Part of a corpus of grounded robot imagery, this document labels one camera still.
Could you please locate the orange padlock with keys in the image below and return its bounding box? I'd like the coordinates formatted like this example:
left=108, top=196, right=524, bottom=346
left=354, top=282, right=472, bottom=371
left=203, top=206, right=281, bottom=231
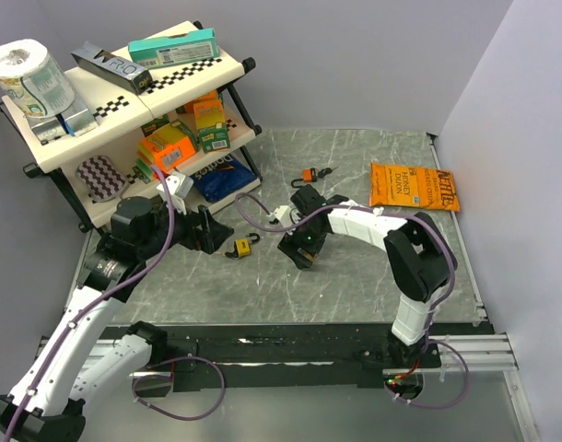
left=290, top=167, right=334, bottom=189

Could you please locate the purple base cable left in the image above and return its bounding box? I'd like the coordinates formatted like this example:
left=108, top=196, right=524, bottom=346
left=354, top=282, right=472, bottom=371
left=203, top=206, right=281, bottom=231
left=132, top=355, right=227, bottom=421

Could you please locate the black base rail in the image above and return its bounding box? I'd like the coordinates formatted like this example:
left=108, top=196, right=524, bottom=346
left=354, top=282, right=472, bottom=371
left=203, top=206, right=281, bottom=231
left=164, top=323, right=441, bottom=392

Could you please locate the brass padlock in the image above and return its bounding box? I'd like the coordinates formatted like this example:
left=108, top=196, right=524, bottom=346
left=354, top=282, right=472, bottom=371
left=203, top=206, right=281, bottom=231
left=298, top=248, right=315, bottom=262

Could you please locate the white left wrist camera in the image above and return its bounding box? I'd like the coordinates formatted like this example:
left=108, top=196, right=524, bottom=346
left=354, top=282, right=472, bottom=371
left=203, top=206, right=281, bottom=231
left=157, top=171, right=193, bottom=215

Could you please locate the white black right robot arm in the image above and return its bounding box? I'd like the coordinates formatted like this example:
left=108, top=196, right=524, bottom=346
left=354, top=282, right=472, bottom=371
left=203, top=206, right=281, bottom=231
left=269, top=185, right=457, bottom=367

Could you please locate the orange Kettle chip bag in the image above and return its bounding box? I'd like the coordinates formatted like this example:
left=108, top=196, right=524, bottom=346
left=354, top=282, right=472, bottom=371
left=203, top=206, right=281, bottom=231
left=369, top=163, right=461, bottom=213

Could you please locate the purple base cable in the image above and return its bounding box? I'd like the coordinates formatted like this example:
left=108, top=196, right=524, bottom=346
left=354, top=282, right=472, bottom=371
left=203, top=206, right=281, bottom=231
left=386, top=340, right=470, bottom=412
left=132, top=355, right=227, bottom=421

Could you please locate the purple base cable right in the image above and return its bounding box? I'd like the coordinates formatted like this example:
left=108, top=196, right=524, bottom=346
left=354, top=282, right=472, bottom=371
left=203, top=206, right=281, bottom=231
left=386, top=340, right=470, bottom=412

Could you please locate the orange green sponge pack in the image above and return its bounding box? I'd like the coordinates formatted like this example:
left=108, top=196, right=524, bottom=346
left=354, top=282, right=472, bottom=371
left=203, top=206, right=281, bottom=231
left=137, top=120, right=198, bottom=179

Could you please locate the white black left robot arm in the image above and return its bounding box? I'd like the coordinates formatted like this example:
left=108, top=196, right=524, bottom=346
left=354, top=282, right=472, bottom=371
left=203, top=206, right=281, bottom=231
left=0, top=196, right=234, bottom=441

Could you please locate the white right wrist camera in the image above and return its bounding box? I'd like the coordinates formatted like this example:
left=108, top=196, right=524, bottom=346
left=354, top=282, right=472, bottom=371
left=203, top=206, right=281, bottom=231
left=268, top=205, right=293, bottom=227

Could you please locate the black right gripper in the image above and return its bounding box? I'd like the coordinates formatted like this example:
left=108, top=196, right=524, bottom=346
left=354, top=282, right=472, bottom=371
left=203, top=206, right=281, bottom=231
left=278, top=214, right=328, bottom=271

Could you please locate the blue Doritos chip bag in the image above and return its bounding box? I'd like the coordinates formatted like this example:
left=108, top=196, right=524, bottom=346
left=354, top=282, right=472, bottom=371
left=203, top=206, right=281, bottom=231
left=191, top=155, right=257, bottom=203

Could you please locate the dark grey long box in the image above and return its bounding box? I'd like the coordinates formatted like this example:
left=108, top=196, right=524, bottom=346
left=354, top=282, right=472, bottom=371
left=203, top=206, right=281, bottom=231
left=71, top=42, right=154, bottom=95

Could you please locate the teal toothpaste box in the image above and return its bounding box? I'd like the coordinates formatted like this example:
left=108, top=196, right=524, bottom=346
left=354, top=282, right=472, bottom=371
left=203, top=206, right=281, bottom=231
left=127, top=29, right=219, bottom=69

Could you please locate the silver blue small box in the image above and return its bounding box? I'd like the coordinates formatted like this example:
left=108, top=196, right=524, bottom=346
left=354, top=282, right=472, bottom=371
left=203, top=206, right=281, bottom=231
left=60, top=99, right=99, bottom=137

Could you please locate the cream three-tier shelf rack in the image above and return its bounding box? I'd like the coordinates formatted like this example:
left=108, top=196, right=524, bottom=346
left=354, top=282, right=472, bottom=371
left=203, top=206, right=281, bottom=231
left=0, top=19, right=263, bottom=233

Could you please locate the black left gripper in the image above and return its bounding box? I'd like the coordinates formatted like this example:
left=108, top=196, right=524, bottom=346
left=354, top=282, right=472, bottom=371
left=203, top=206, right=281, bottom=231
left=137, top=195, right=233, bottom=259

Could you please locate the upright orange green box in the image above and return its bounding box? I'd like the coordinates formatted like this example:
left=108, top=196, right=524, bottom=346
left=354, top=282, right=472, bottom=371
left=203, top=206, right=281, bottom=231
left=193, top=99, right=230, bottom=153

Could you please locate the toilet paper roll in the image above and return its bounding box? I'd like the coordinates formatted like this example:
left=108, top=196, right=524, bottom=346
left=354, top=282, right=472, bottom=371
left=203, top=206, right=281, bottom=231
left=0, top=39, right=76, bottom=119

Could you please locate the yellow padlock with keys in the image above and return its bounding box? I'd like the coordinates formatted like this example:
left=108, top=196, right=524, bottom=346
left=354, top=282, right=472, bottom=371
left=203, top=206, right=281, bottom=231
left=224, top=232, right=261, bottom=259

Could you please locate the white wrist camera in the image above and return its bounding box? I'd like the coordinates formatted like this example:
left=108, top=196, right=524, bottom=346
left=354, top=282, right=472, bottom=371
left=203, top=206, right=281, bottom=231
left=157, top=171, right=193, bottom=215
left=268, top=205, right=293, bottom=227

